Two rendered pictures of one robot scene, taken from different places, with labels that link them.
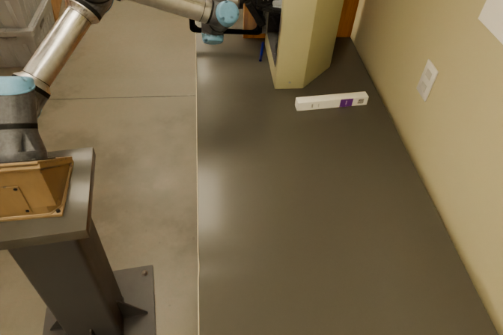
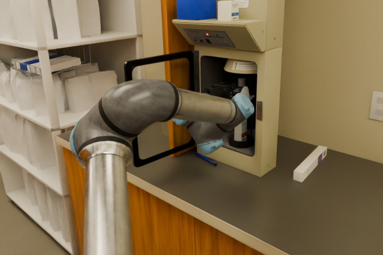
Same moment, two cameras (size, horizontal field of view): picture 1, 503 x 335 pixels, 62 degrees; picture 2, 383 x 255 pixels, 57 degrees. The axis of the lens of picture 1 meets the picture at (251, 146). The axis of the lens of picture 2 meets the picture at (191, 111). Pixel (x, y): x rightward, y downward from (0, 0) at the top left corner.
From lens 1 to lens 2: 1.04 m
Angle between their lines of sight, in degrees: 41
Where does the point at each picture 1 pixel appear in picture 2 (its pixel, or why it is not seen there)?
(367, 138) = (367, 173)
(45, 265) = not seen: outside the picture
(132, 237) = not seen: outside the picture
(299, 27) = (272, 106)
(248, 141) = (318, 223)
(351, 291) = not seen: outside the picture
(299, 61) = (273, 140)
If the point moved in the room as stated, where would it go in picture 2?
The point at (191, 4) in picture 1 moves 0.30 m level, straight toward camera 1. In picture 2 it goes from (222, 103) to (334, 128)
